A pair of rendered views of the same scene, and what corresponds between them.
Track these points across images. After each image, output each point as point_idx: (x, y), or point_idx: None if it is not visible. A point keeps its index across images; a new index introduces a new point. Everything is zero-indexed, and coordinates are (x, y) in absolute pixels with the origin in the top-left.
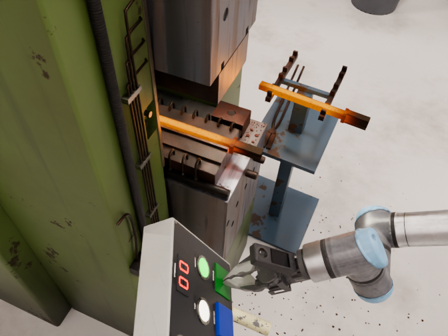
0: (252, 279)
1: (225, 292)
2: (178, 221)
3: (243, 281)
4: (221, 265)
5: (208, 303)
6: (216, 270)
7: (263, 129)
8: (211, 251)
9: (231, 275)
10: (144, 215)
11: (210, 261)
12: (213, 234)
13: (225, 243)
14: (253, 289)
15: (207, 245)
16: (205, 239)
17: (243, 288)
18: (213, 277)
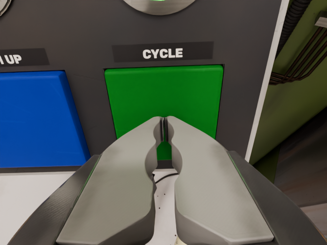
0: (108, 223)
1: (130, 129)
2: (317, 132)
3: (124, 167)
4: (227, 113)
5: (18, 8)
6: (189, 70)
7: None
8: (264, 32)
9: (173, 127)
10: None
11: (218, 26)
12: (315, 184)
13: (304, 209)
14: (23, 229)
15: (292, 184)
16: (301, 177)
17: (82, 166)
18: (154, 56)
